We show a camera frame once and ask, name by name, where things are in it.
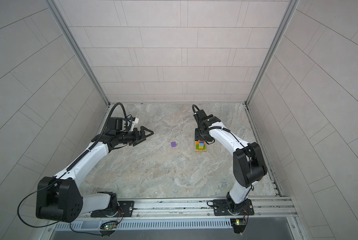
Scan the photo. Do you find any perforated vent strip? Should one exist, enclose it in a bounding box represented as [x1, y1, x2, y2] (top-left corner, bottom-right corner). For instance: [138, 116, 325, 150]
[55, 219, 232, 232]

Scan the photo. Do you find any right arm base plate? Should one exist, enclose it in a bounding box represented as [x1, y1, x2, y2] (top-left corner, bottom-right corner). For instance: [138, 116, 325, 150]
[207, 199, 255, 216]

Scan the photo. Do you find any right controller board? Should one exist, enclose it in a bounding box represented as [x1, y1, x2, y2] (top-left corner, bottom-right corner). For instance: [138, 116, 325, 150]
[230, 219, 247, 234]

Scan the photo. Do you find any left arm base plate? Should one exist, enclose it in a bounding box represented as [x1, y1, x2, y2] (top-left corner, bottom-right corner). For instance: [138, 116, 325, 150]
[91, 201, 135, 218]

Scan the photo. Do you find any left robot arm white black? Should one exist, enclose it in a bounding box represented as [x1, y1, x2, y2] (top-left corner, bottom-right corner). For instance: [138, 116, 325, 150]
[35, 117, 154, 223]

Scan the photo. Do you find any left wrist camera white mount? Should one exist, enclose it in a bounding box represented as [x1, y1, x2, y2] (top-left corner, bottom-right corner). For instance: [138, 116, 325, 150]
[126, 115, 139, 132]

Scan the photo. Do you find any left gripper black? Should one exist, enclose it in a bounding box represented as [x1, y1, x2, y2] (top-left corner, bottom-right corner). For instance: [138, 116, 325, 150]
[115, 126, 153, 145]

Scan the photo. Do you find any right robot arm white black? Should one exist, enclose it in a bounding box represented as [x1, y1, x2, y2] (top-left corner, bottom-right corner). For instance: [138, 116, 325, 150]
[192, 105, 268, 215]

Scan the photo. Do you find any left black cable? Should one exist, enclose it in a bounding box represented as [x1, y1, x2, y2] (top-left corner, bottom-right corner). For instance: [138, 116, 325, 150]
[16, 179, 123, 237]

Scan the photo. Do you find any aluminium mounting rail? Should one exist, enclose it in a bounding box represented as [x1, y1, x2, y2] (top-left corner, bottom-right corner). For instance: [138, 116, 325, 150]
[45, 196, 297, 221]

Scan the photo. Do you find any controller board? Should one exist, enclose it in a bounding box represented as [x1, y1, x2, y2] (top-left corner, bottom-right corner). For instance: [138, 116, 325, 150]
[100, 221, 119, 231]
[230, 219, 247, 234]

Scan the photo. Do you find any left controller board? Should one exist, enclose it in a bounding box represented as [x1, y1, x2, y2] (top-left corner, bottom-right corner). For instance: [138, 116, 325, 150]
[100, 221, 119, 231]

